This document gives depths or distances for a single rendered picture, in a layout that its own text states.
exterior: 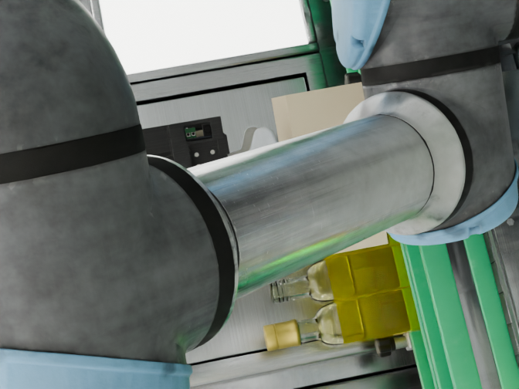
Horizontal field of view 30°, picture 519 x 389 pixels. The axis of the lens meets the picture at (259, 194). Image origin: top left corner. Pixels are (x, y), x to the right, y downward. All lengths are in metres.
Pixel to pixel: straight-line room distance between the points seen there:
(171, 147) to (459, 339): 0.43
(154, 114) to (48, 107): 1.05
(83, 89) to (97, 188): 0.05
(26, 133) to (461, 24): 0.43
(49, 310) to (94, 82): 0.11
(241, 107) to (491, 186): 0.75
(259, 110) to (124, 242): 1.04
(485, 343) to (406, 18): 0.53
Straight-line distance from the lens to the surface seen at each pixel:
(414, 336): 1.34
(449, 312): 1.18
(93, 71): 0.47
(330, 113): 0.94
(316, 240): 0.61
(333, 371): 1.44
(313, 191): 0.61
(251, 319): 1.42
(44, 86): 0.45
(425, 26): 0.78
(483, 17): 0.80
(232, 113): 1.49
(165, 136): 0.97
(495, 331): 1.19
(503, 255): 1.19
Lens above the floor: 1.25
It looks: 5 degrees down
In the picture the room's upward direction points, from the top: 100 degrees counter-clockwise
